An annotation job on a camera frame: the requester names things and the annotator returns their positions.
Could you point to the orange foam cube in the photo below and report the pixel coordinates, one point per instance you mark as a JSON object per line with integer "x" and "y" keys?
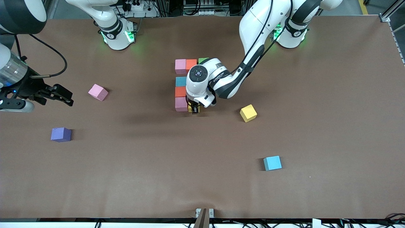
{"x": 190, "y": 64}
{"x": 180, "y": 91}

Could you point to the blue foam cube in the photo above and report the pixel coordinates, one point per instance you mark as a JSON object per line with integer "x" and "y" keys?
{"x": 181, "y": 81}
{"x": 272, "y": 163}

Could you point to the purple foam cube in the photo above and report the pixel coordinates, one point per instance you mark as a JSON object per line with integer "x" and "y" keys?
{"x": 60, "y": 134}

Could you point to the pink foam cube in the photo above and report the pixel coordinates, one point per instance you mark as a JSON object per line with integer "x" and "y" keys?
{"x": 180, "y": 66}
{"x": 98, "y": 91}
{"x": 181, "y": 104}

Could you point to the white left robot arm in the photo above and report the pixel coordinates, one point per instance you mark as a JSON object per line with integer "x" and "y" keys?
{"x": 253, "y": 31}

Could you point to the yellow foam cube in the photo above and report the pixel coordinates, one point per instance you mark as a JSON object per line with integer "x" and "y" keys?
{"x": 190, "y": 110}
{"x": 248, "y": 112}

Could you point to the white power strip with plugs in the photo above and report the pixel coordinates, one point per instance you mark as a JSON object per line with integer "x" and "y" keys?
{"x": 139, "y": 7}

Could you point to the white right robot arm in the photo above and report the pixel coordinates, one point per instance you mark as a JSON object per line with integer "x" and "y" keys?
{"x": 19, "y": 15}

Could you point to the green foam cube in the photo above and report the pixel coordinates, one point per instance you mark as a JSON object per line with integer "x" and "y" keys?
{"x": 202, "y": 60}

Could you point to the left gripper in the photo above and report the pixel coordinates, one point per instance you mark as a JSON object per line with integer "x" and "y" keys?
{"x": 195, "y": 109}

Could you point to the metal table clamp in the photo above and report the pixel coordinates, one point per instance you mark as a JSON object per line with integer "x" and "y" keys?
{"x": 204, "y": 218}

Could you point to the brown table mat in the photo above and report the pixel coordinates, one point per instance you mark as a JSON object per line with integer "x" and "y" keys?
{"x": 202, "y": 177}

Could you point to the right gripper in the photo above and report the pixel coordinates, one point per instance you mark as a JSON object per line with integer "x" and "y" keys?
{"x": 28, "y": 88}

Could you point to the aluminium frame profile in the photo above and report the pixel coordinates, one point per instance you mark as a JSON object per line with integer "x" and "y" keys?
{"x": 387, "y": 14}

